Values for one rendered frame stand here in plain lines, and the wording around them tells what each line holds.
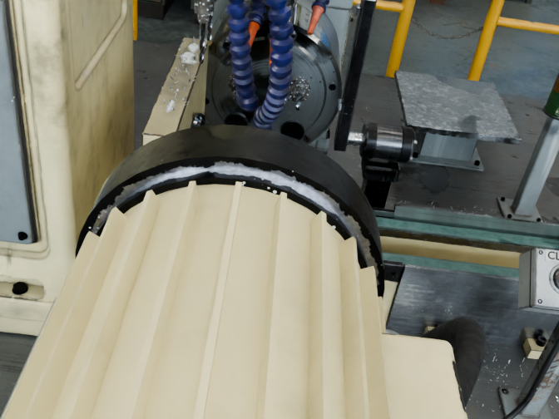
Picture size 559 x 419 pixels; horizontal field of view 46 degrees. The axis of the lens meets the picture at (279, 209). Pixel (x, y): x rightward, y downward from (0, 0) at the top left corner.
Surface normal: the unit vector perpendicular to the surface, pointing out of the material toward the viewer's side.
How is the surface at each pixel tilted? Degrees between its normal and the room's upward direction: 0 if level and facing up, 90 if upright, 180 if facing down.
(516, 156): 0
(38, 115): 90
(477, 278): 90
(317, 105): 90
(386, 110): 0
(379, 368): 30
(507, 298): 90
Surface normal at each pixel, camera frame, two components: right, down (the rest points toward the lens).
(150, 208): 0.92, -0.29
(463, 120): 0.12, -0.80
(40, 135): -0.04, 0.58
